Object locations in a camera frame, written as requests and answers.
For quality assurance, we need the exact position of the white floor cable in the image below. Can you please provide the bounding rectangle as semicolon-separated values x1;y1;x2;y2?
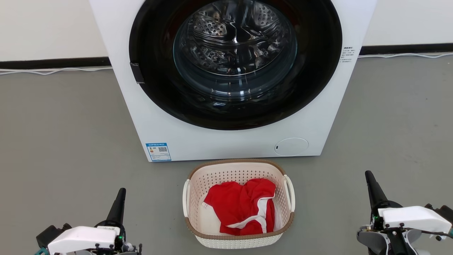
358;52;453;59
0;67;113;75

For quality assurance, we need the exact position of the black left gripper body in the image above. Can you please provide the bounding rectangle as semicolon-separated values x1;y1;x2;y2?
94;220;143;255

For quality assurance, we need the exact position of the white front-load washing machine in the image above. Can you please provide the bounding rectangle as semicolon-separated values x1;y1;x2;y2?
88;0;378;162

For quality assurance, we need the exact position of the steel perforated washer drum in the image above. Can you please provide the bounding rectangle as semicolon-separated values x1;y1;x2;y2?
173;0;298;101

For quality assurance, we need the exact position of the blue energy label sticker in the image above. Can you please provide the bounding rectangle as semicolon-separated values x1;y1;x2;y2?
145;143;172;162

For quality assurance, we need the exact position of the black round washer door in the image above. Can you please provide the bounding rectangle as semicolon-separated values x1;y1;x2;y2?
129;0;343;130

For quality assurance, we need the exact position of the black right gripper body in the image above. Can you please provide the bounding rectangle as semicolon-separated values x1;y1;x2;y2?
369;200;404;231

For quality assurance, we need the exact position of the red garment with white trim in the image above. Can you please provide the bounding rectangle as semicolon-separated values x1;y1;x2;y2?
204;178;276;236

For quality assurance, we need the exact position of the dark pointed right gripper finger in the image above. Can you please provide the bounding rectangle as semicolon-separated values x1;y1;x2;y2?
368;171;390;208
365;171;381;213

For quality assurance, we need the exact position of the round white filter cover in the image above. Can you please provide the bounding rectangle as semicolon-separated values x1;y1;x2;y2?
274;138;309;157

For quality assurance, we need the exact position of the small printed text label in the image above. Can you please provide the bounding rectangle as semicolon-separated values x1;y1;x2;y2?
340;46;356;63

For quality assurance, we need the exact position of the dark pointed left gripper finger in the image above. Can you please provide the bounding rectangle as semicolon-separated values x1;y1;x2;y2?
105;188;123;227
117;188;126;230

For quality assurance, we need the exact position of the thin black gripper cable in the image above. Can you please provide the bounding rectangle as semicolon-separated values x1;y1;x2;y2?
407;227;453;238

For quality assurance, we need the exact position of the cream plastic laundry basket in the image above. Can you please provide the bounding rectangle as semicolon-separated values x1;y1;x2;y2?
182;159;296;249

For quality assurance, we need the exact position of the black door latch handle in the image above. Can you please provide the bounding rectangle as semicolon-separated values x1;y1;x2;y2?
130;63;145;84

